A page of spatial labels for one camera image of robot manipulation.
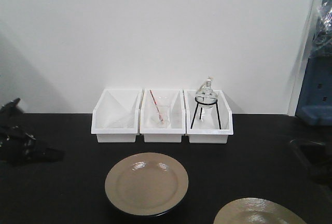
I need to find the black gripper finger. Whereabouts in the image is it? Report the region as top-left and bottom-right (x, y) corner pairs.
(29, 148), (64, 162)

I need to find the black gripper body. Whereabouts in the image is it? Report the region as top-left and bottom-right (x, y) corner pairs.
(1, 98), (35, 165)

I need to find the beige plate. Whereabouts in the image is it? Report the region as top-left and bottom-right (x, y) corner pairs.
(214, 198), (305, 223)
(104, 152), (189, 217)

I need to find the white bin left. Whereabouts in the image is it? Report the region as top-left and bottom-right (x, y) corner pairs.
(91, 88), (142, 143)

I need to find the white bin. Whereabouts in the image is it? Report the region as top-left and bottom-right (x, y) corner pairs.
(184, 90), (233, 144)
(140, 89), (186, 143)
(91, 88), (142, 143)

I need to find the red glass stirring rod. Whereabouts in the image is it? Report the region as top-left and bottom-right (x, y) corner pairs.
(149, 89), (164, 123)

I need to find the white bin middle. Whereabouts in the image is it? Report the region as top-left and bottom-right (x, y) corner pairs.
(140, 89), (186, 143)

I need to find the glass beaker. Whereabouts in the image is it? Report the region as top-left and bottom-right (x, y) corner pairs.
(151, 96), (171, 129)

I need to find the white bin right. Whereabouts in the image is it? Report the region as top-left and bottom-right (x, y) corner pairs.
(184, 90), (233, 144)

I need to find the glass alcohol lamp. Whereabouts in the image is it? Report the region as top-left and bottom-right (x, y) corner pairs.
(195, 77), (218, 108)

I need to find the grey pegboard drying rack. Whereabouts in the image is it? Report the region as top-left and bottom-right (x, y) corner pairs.
(296, 0), (331, 126)

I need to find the clear plastic bag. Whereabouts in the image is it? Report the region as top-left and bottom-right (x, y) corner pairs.
(313, 0), (331, 50)

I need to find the black wire tripod stand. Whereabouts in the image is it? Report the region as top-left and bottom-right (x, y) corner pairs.
(190, 96), (222, 129)

